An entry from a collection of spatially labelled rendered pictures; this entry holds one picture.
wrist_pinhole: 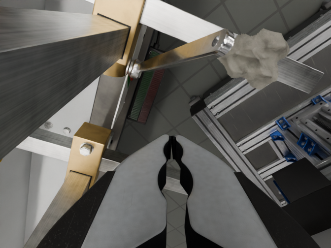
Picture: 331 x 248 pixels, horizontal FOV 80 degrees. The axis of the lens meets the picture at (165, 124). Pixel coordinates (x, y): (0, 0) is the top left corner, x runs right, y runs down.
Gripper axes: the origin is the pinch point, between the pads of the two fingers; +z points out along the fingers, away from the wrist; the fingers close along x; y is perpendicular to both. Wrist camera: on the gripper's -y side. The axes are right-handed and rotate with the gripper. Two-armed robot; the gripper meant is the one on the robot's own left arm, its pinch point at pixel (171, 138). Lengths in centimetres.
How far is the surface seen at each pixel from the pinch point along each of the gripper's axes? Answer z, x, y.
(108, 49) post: 5.3, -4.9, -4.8
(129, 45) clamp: 13.6, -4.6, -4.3
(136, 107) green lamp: 30.5, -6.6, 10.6
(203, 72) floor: 101, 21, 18
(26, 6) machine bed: 32.6, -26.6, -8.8
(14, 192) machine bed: 31, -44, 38
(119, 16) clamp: 13.6, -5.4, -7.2
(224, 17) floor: 101, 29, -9
